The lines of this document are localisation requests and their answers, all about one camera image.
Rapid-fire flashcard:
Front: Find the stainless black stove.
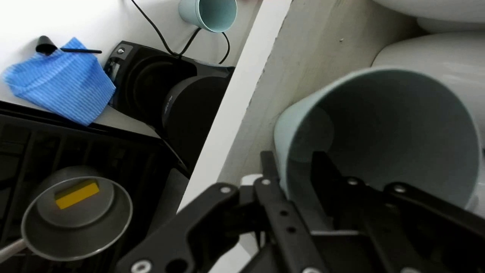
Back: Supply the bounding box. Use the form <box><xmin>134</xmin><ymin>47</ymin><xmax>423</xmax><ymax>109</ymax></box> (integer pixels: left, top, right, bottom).
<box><xmin>0</xmin><ymin>101</ymin><xmax>189</xmax><ymax>273</ymax></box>

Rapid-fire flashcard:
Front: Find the black coffee scoop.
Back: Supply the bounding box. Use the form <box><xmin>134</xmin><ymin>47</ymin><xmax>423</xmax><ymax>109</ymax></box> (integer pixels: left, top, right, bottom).
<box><xmin>35</xmin><ymin>34</ymin><xmax>101</xmax><ymax>56</ymax></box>

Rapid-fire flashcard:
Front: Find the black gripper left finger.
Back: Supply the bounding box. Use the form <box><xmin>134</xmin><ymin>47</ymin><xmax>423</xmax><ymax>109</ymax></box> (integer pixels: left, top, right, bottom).
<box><xmin>116</xmin><ymin>182</ymin><xmax>257</xmax><ymax>273</ymax></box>

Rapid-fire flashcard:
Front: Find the black coffee maker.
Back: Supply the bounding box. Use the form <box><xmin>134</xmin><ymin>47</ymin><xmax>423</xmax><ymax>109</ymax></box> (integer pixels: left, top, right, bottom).
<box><xmin>105</xmin><ymin>40</ymin><xmax>234</xmax><ymax>171</ymax></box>

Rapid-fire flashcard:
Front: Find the blue cloth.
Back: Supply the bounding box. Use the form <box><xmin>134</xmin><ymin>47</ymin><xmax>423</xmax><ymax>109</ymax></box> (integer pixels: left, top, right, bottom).
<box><xmin>4</xmin><ymin>37</ymin><xmax>116</xmax><ymax>125</ymax></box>

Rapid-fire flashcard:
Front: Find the white mug in cabinet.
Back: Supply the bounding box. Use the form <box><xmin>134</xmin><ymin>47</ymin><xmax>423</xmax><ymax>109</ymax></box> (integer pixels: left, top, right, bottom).
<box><xmin>373</xmin><ymin>31</ymin><xmax>485</xmax><ymax>133</ymax></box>

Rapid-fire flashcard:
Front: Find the white wall cabinet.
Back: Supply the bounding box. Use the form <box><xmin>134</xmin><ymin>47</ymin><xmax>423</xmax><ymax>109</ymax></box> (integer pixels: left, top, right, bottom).
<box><xmin>182</xmin><ymin>0</ymin><xmax>419</xmax><ymax>203</ymax></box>

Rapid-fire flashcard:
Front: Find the steel saucepan back left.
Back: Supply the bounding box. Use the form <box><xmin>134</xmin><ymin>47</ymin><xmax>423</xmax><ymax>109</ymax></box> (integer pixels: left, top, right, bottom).
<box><xmin>0</xmin><ymin>165</ymin><xmax>134</xmax><ymax>262</ymax></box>

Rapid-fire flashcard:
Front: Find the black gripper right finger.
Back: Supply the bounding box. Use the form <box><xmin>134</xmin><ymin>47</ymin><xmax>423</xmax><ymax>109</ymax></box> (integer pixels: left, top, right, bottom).
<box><xmin>311</xmin><ymin>151</ymin><xmax>485</xmax><ymax>273</ymax></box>

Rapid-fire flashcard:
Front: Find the coffee maker power cord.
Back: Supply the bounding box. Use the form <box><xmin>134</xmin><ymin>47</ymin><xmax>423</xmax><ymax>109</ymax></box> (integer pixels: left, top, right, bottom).
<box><xmin>131</xmin><ymin>0</ymin><xmax>232</xmax><ymax>65</ymax></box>

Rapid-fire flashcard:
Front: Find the light blue plastic cup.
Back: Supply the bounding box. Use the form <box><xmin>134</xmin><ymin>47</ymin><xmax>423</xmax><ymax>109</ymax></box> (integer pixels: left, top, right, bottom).
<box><xmin>275</xmin><ymin>66</ymin><xmax>483</xmax><ymax>207</ymax></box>

